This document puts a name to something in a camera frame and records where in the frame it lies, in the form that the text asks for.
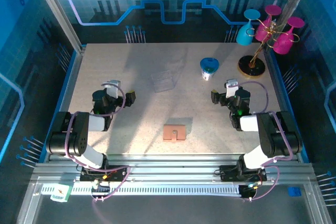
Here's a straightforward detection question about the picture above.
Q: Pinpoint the blue wine glass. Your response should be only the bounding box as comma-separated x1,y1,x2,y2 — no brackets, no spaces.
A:
236,8,261,47

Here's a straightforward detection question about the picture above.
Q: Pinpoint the magenta wine glass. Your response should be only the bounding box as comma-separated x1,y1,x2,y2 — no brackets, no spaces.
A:
256,5,282,43
272,16,306,56

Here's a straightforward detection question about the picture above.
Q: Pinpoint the green and white small box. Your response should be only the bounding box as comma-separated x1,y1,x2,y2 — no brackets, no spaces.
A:
50,184,73,203

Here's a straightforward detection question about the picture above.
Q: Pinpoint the white cup with blue lid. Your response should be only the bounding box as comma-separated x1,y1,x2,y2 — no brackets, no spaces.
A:
199,57,220,81

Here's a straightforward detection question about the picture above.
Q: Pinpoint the brown leather card holder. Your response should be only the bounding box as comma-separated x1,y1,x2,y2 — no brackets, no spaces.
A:
162,123,187,142

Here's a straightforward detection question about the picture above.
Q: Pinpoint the clear plastic card stand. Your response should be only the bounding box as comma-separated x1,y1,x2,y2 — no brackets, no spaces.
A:
151,70,176,93

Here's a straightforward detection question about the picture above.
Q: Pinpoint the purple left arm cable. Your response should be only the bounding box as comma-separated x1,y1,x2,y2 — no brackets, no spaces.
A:
64,82,131,224

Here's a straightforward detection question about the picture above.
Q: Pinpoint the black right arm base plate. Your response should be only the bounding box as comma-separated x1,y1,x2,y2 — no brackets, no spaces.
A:
219,165,268,183

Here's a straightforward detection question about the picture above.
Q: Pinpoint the blue-edged aluminium side rail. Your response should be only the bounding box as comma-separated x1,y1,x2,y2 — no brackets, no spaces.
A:
264,44,310,163
38,44,87,163

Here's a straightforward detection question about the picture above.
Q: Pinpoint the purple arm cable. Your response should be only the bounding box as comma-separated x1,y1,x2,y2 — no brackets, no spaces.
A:
227,81,293,202
64,82,131,224

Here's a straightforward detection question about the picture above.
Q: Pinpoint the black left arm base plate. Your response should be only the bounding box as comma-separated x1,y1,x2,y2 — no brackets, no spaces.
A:
79,165,129,183

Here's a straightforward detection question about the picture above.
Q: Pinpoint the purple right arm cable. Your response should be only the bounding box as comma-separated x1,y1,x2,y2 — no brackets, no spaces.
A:
227,81,293,202

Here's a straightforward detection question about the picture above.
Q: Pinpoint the white slotted cable duct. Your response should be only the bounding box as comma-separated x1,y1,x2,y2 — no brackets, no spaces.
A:
41,184,241,197

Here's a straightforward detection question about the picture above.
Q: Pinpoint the black connector board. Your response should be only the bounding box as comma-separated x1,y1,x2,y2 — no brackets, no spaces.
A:
91,179,111,201
239,183,259,200

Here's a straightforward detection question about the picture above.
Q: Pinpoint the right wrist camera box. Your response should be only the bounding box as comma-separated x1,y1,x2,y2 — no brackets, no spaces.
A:
225,78,240,99

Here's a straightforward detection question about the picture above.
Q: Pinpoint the gold wire glass rack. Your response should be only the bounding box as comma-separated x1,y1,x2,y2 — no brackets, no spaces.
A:
237,18,300,79

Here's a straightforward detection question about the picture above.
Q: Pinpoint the aluminium front beam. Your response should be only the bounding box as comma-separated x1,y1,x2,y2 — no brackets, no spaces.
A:
31,154,318,186

